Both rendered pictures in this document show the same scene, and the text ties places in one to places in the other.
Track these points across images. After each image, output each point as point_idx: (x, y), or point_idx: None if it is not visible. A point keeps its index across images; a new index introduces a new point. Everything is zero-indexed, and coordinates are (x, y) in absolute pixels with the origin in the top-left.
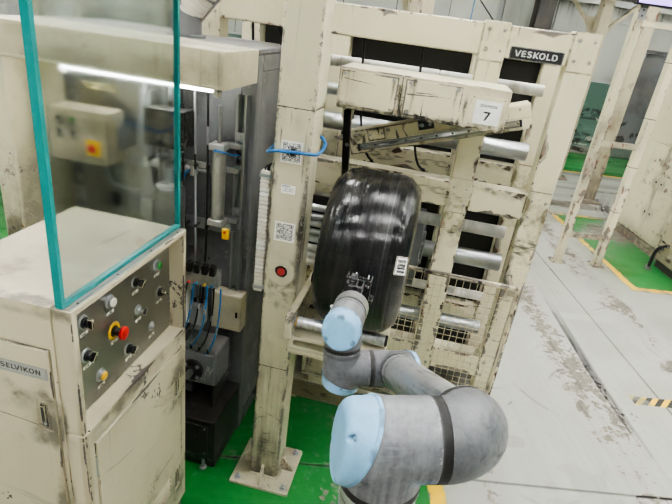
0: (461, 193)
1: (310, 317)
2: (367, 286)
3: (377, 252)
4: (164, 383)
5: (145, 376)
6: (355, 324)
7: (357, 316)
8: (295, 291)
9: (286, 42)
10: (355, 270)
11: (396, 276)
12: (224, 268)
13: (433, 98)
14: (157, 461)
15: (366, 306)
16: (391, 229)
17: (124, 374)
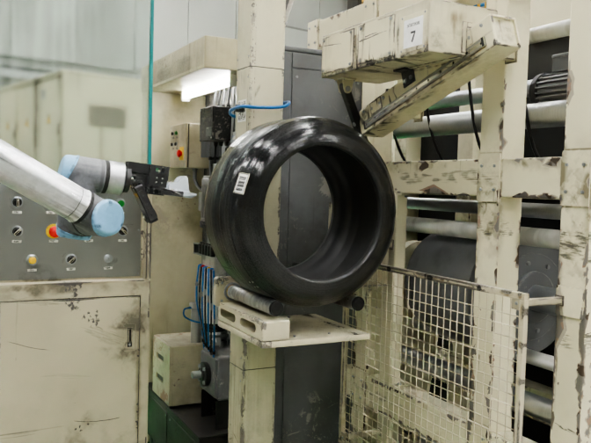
0: (490, 172)
1: (286, 316)
2: (164, 177)
3: (229, 171)
4: (105, 316)
5: (76, 288)
6: (65, 160)
7: (76, 158)
8: None
9: (238, 14)
10: (215, 193)
11: (238, 196)
12: None
13: (375, 36)
14: (90, 401)
15: (116, 170)
16: (246, 148)
17: (63, 280)
